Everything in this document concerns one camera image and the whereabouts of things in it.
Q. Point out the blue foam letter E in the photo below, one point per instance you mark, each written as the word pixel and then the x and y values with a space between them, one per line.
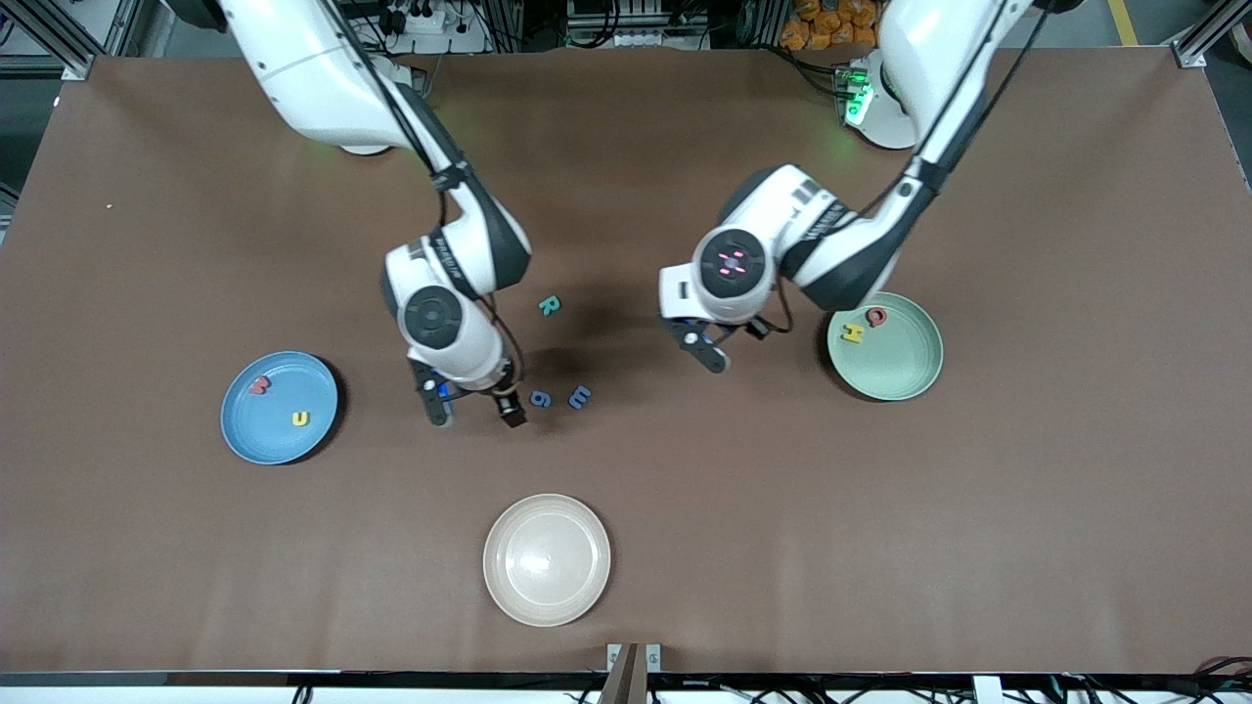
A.
pixel 575 398

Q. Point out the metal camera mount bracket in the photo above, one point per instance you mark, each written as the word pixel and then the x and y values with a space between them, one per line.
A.
pixel 621 680

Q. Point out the aluminium frame profile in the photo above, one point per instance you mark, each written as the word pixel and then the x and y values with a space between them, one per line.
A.
pixel 1191 54
pixel 83 64

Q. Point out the aluminium frame post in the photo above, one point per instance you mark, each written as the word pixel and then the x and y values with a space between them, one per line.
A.
pixel 504 24
pixel 763 24

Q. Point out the brown table cover sheet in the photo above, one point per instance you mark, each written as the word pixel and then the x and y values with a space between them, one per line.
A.
pixel 880 548

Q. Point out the teal foam letter R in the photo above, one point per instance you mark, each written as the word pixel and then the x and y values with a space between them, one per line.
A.
pixel 544 306

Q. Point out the white power strip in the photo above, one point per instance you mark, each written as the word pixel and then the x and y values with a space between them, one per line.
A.
pixel 428 20

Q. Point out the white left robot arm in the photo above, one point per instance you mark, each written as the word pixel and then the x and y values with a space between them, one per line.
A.
pixel 782 205

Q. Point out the blue foam letter g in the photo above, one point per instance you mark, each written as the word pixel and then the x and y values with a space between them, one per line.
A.
pixel 536 399

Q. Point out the red foam letter w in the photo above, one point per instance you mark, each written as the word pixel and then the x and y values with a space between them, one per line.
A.
pixel 259 386

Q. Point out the pale green plate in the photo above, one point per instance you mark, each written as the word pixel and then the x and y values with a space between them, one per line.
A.
pixel 900 367

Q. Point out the blue plate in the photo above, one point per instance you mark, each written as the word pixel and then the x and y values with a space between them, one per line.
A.
pixel 279 430

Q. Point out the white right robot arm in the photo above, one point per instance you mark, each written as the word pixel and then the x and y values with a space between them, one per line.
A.
pixel 313 68

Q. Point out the red foam letter Q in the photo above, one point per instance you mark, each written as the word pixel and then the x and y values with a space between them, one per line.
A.
pixel 871 317

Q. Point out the bag of orange items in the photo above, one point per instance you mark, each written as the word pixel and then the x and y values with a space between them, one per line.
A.
pixel 831 24

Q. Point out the beige plate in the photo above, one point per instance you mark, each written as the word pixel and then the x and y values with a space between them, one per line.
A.
pixel 548 559

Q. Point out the yellow foam letter H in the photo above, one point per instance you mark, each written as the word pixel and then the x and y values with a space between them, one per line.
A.
pixel 854 333

